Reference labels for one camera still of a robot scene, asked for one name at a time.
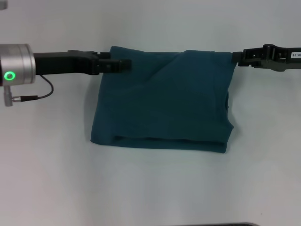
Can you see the silver metal elbow connector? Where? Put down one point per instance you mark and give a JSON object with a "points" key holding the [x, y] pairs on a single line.
{"points": [[8, 95]]}

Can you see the teal blue printed t-shirt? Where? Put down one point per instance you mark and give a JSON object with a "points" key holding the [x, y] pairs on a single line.
{"points": [[164, 101]]}

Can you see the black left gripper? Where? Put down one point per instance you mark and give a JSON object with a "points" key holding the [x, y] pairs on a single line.
{"points": [[63, 62]]}

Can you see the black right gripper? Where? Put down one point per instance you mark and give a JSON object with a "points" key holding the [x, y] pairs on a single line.
{"points": [[282, 57]]}

